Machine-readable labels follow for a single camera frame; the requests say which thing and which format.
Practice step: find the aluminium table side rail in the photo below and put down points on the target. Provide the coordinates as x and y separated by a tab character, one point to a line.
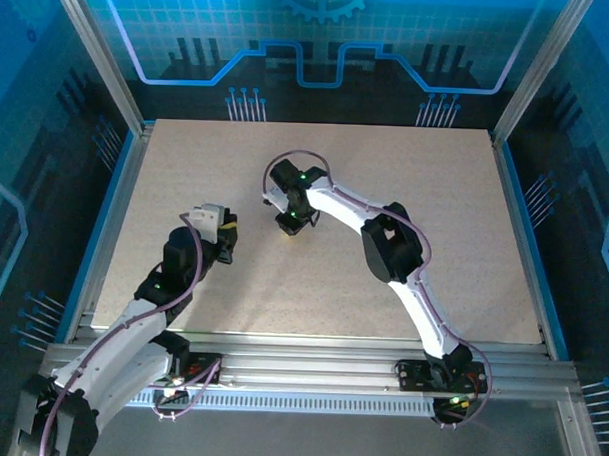
112	231
521	245

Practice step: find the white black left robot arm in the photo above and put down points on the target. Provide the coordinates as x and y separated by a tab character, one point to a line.
131	327

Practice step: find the wide aluminium base rail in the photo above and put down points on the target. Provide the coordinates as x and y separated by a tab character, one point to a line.
305	363

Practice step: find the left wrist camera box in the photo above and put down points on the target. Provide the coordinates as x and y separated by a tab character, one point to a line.
209	219

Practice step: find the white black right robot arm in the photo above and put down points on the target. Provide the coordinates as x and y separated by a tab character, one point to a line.
417	302

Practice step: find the blue table border strip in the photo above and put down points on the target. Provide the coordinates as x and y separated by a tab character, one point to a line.
534	246

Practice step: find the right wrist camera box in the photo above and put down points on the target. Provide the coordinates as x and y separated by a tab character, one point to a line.
275	197

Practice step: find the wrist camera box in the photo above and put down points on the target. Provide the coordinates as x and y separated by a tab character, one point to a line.
275	197
209	219

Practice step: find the aluminium frame post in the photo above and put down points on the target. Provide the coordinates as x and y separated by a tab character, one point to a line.
103	56
539	71

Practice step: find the blue circuit print panel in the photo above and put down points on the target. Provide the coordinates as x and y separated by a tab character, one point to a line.
587	148
311	38
28	128

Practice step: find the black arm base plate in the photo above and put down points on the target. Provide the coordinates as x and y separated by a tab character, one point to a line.
199	369
409	374

